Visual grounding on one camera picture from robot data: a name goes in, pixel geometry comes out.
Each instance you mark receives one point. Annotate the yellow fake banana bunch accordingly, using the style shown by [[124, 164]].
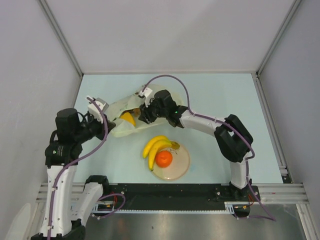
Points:
[[155, 145]]

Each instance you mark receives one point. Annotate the orange fake fruit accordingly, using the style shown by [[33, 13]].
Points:
[[163, 159]]

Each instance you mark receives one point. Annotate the yellow fake bell pepper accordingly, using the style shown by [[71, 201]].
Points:
[[128, 117]]

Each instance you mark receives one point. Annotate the pale green plastic bag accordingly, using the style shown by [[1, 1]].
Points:
[[123, 128]]

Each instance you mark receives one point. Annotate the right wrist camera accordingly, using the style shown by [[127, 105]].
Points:
[[147, 94]]

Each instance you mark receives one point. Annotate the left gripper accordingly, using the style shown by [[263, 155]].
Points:
[[101, 134]]

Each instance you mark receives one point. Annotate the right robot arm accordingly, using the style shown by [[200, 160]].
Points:
[[233, 139]]

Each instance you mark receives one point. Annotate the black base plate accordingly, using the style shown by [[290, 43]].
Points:
[[172, 197]]

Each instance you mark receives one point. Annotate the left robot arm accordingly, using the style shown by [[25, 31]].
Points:
[[62, 220]]

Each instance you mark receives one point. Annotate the fake dark grapes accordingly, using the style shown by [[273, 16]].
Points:
[[135, 112]]

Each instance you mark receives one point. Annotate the pink ceramic plate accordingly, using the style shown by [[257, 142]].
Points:
[[177, 168]]

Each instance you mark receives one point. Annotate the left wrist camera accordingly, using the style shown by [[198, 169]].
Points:
[[97, 108]]

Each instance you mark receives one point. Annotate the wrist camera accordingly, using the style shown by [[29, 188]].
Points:
[[147, 94], [97, 108]]

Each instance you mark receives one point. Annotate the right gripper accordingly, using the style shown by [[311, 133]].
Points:
[[145, 115]]

